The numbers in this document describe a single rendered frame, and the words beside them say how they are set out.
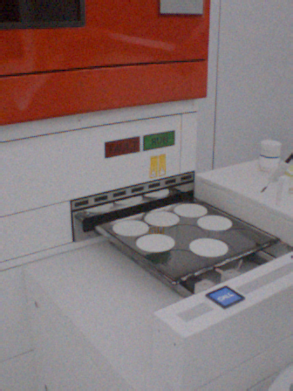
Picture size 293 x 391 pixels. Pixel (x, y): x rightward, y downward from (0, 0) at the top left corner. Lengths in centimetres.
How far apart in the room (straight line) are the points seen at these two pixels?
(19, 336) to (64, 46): 83
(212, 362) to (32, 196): 65
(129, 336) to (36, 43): 70
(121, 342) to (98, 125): 59
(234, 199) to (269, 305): 55
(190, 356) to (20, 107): 68
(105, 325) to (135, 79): 64
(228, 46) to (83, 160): 250
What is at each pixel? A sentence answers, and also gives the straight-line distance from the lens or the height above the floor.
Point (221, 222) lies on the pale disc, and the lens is 138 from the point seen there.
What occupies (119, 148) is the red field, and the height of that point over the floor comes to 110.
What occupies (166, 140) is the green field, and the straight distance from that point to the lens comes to 145.
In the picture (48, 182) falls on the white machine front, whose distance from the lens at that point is 128.
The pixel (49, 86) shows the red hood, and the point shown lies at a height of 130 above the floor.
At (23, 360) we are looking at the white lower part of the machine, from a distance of 152.
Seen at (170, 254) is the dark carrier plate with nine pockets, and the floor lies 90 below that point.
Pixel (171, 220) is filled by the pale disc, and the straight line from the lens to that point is 138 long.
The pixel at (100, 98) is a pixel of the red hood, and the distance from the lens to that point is 124.
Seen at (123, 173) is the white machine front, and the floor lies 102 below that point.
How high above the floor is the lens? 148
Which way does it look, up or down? 22 degrees down
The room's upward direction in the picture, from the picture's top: straight up
